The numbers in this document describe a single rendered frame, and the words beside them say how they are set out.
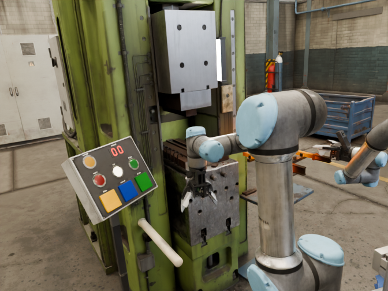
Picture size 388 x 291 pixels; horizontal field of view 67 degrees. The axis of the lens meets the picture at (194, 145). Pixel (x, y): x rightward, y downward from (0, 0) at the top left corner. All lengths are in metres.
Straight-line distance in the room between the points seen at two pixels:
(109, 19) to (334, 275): 1.36
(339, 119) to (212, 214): 3.76
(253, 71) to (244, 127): 9.18
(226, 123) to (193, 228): 0.70
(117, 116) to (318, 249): 1.13
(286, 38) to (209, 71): 9.26
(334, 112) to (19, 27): 6.25
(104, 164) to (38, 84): 5.44
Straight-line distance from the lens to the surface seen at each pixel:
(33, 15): 7.36
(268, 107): 0.63
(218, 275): 2.11
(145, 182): 1.37
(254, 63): 9.87
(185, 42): 1.57
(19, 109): 6.67
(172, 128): 2.11
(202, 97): 1.63
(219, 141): 1.02
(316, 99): 0.72
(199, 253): 1.90
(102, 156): 1.30
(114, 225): 1.48
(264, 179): 0.69
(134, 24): 1.61
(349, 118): 5.17
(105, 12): 1.56
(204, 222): 1.80
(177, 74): 1.54
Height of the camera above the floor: 1.55
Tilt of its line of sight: 17 degrees down
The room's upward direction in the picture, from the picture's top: 4 degrees counter-clockwise
